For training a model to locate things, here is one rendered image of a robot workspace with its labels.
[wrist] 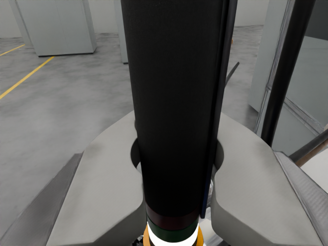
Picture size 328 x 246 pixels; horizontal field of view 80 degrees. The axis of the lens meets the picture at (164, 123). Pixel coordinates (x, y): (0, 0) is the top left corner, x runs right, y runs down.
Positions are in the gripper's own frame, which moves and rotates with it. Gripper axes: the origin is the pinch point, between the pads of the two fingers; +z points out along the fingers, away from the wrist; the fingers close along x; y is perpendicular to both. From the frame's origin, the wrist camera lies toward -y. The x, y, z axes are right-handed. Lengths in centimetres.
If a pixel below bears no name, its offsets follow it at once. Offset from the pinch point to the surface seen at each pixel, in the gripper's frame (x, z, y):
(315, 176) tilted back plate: 30.3, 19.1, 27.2
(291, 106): 70, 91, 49
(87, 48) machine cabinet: -272, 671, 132
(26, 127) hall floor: -210, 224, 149
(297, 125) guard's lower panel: 70, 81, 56
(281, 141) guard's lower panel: 70, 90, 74
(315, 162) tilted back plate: 31.6, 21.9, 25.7
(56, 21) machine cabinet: -342, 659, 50
